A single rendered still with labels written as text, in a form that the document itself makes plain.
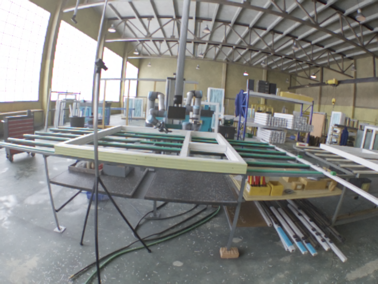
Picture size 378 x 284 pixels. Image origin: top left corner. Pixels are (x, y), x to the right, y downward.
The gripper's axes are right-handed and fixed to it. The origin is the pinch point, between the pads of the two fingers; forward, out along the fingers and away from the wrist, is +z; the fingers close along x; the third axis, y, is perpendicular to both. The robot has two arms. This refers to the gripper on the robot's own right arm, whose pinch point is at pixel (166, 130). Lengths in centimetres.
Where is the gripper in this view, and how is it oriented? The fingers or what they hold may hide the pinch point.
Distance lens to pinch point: 256.7
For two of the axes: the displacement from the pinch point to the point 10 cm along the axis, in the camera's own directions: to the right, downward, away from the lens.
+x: 0.8, -8.6, 5.1
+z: 5.8, 4.5, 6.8
